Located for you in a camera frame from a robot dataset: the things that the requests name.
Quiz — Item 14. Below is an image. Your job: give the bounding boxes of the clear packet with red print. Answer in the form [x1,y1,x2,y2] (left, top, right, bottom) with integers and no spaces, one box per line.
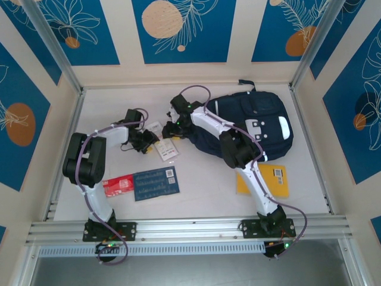
[148,120,181,162]

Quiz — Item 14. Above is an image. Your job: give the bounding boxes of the navy card with QR codes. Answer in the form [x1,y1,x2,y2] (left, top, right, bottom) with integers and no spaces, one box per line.
[133,166,182,202]

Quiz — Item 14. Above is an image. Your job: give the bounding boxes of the navy blue student backpack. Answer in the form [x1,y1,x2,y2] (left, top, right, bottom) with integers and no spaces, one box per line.
[190,79,295,163]

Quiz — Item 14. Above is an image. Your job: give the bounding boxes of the yellow notebook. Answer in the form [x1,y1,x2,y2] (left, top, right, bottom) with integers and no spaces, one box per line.
[236,162,290,199]

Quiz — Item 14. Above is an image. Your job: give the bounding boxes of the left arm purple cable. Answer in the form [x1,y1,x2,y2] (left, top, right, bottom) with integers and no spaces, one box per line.
[76,107,149,266]

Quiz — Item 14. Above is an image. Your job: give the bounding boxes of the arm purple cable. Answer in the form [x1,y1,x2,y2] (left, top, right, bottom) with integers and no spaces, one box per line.
[180,85,308,259]
[76,107,149,266]

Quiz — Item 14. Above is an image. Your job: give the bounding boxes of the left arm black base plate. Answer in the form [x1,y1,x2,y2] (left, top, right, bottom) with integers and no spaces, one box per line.
[82,222,138,242]

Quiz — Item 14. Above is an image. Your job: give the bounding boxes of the aluminium mounting rail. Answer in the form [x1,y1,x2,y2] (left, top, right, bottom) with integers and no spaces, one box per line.
[25,214,355,245]

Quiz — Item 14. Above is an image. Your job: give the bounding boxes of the white slotted cable duct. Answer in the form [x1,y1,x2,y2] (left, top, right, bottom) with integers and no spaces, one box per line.
[37,241,267,257]

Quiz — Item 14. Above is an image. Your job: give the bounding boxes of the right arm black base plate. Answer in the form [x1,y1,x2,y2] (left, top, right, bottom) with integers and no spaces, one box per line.
[239,219,297,239]

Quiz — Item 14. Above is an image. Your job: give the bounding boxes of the aluminium frame post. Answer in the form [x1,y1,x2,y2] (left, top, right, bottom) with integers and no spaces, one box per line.
[20,0,85,94]
[291,0,348,86]

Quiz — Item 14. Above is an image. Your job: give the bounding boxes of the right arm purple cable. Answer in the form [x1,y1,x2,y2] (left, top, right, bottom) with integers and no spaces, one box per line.
[180,85,308,259]

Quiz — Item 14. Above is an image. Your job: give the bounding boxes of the aluminium frame leg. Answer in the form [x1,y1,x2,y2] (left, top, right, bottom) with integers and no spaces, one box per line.
[338,238,373,286]
[11,243,41,286]

